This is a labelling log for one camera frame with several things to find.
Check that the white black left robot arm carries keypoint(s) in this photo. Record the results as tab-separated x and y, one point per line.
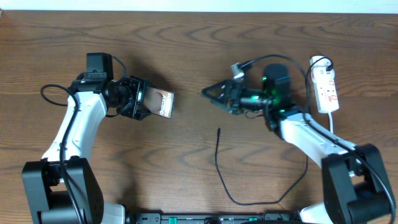
61	186

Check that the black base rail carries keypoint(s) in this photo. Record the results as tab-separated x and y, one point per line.
157	218

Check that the white USB charger plug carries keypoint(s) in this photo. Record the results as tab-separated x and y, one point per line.
321	61

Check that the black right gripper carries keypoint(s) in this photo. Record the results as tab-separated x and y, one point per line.
233	89

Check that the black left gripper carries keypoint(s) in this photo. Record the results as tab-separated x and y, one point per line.
139	85

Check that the white power strip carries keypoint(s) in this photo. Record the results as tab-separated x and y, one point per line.
325	90

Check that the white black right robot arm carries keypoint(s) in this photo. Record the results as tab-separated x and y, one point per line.
356	187

